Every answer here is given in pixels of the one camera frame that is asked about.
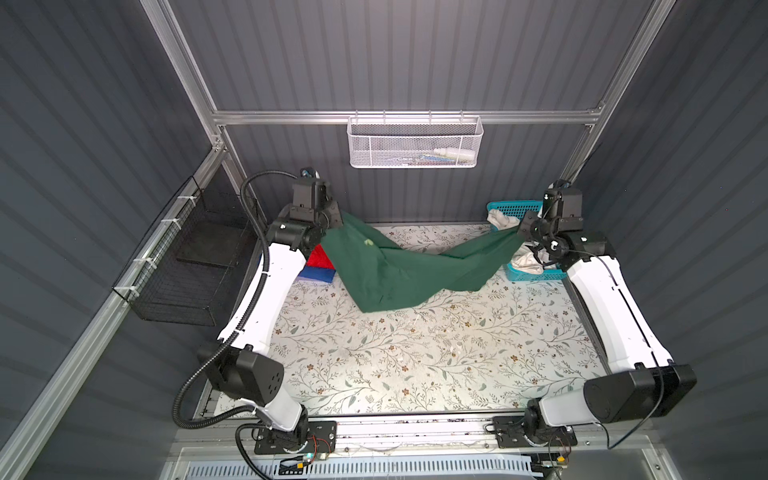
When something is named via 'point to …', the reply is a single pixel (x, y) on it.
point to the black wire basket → (185, 267)
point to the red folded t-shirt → (319, 258)
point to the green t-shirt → (380, 275)
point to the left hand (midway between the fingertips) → (326, 206)
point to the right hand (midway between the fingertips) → (536, 220)
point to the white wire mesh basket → (413, 142)
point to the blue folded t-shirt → (321, 274)
